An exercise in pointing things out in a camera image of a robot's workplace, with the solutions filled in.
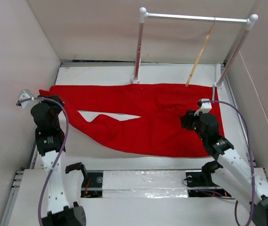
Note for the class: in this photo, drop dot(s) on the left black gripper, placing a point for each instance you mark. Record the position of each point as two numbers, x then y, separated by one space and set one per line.
59 108

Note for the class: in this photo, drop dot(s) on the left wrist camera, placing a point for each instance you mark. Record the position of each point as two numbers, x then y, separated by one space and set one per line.
25 100

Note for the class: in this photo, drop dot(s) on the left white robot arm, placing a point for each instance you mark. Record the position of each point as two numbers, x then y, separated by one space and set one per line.
59 199

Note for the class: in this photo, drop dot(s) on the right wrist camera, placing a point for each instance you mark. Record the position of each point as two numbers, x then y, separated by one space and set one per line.
204 106

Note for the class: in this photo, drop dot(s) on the wooden clothes hanger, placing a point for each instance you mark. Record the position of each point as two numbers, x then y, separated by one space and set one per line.
200 54

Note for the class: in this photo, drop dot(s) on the white clothes rack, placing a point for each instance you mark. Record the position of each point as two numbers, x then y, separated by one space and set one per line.
144 14

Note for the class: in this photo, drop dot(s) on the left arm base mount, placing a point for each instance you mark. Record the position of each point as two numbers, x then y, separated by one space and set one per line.
92 180

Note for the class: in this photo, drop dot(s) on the silver taped foam strip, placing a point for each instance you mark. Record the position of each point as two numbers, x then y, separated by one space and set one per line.
154 184

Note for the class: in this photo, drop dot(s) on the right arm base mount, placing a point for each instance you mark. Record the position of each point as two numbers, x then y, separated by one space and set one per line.
200 184

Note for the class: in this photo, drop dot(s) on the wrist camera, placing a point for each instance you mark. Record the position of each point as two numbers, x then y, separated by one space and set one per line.
204 106
25 100

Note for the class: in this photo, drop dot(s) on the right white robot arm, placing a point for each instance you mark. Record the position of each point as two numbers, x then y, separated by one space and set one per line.
228 170

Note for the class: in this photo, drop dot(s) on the red trousers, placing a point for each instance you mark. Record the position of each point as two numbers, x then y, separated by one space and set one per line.
135 118

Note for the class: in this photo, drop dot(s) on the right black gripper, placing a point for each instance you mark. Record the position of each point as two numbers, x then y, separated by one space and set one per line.
186 119

